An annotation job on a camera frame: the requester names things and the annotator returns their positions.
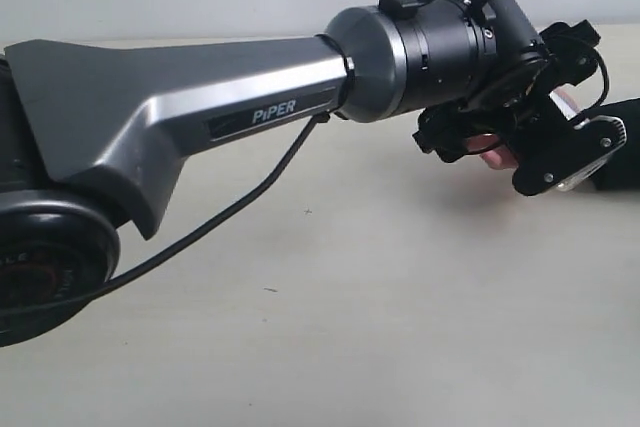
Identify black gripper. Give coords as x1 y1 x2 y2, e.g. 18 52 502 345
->
412 20 601 164

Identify square bottle white fruit label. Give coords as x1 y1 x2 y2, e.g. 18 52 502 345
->
549 89 581 120

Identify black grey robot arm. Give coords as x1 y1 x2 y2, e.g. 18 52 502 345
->
1 0 625 346

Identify person's open bare hand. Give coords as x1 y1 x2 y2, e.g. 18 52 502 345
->
467 134 518 170

